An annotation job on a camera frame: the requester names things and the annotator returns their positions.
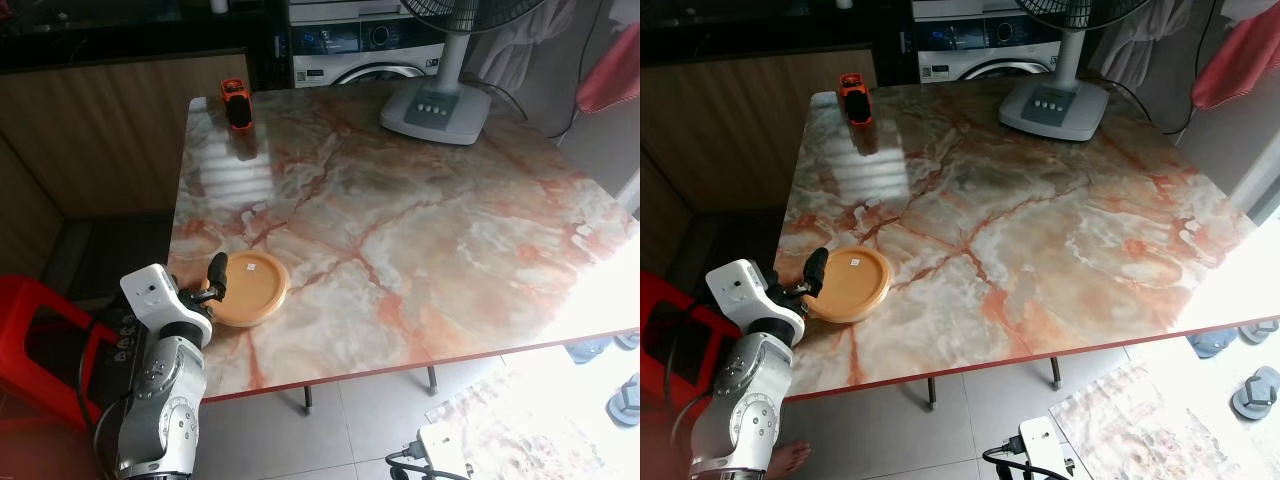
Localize brown wooden counter cabinet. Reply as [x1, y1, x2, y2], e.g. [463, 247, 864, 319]
[0, 52, 251, 276]
[640, 45, 879, 271]

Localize round orange plastic lid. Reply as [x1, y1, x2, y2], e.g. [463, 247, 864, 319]
[205, 251, 290, 328]
[805, 245, 893, 323]

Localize patterned pink floor mat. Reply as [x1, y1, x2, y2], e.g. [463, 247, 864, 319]
[425, 365, 641, 480]
[1048, 360, 1280, 480]

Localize grey standing fan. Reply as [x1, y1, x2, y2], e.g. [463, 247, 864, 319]
[998, 0, 1166, 141]
[380, 0, 546, 146]

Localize grey strapped slipper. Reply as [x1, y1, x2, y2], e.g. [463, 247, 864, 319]
[1230, 365, 1280, 421]
[607, 375, 641, 428]

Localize grey hanging clothes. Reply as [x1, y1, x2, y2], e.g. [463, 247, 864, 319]
[1088, 0, 1201, 86]
[488, 0, 601, 91]

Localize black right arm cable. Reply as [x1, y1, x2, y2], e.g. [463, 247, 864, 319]
[385, 448, 441, 480]
[982, 440, 1031, 473]

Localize red plastic stool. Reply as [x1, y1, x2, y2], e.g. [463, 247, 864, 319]
[640, 270, 741, 401]
[0, 275, 131, 431]

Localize red hanging cloth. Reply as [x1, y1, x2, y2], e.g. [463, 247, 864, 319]
[575, 22, 641, 114]
[1190, 5, 1280, 109]

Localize bare human foot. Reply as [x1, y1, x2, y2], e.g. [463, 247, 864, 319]
[770, 440, 813, 477]

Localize orange and black device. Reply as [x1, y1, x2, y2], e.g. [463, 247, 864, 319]
[838, 78, 874, 126]
[220, 78, 253, 131]

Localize white front-load washing machine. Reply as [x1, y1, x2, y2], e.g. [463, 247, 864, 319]
[912, 0, 1076, 83]
[288, 0, 466, 89]

